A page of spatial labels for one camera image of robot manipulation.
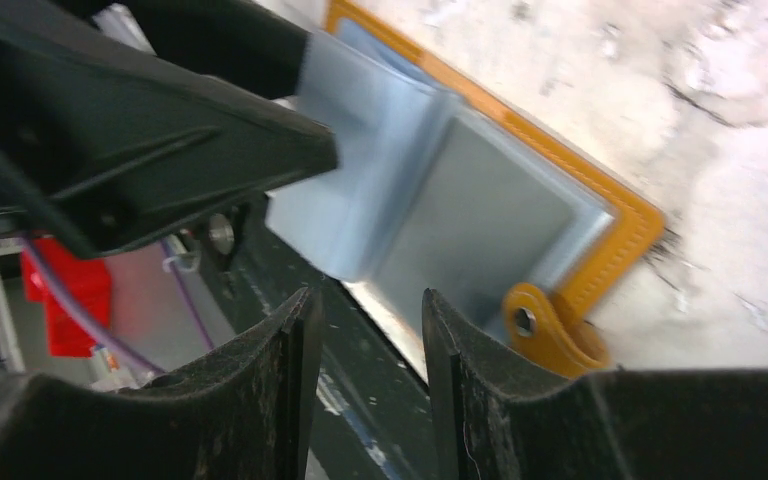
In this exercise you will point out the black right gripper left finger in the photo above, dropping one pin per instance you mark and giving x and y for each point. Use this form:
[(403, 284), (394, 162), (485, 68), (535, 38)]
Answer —
[(242, 411)]

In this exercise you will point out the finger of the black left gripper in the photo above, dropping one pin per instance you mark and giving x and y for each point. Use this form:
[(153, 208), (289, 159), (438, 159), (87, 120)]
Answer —
[(241, 42), (109, 148)]

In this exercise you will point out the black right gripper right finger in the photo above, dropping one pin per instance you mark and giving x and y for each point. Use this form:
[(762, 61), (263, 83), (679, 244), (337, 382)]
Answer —
[(497, 415)]

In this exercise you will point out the yellow-brown card holder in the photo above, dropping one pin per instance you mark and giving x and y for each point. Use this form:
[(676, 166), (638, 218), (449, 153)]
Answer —
[(546, 327)]

